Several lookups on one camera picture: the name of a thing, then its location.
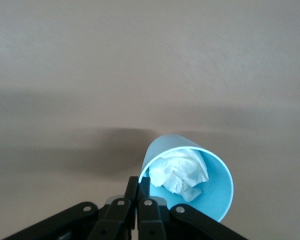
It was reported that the blue cup holding tissue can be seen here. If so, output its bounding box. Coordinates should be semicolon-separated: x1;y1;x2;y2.
139;133;235;223

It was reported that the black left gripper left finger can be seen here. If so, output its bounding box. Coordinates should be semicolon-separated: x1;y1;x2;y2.
4;176;139;240

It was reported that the crumpled white tissue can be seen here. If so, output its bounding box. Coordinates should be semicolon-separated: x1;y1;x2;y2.
148;147;210;202

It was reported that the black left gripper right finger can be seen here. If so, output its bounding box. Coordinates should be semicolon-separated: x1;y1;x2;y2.
138;177;249;240

